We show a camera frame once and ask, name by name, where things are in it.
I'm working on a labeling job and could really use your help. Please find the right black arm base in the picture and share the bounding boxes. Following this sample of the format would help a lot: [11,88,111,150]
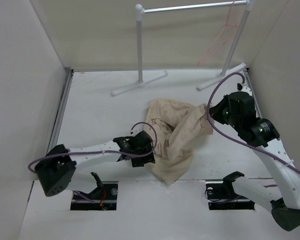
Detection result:
[204,182,255,211]

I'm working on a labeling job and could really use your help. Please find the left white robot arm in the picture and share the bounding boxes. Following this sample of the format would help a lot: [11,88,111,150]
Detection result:
[34,130,158,197]

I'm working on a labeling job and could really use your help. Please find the beige trousers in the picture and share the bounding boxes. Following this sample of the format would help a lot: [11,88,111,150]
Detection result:
[145,98,214,186]

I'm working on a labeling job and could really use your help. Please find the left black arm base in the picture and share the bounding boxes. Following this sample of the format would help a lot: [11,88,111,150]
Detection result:
[70,181,119,211]

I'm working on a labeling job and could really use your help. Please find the pink wire hanger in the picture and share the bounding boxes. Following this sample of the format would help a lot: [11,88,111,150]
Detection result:
[197,0,241,67]

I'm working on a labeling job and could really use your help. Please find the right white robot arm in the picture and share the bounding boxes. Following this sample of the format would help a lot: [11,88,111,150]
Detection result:
[207,91,300,232]

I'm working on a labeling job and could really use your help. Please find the white clothes rack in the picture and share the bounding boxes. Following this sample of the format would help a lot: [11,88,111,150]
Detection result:
[111,0,255,97]

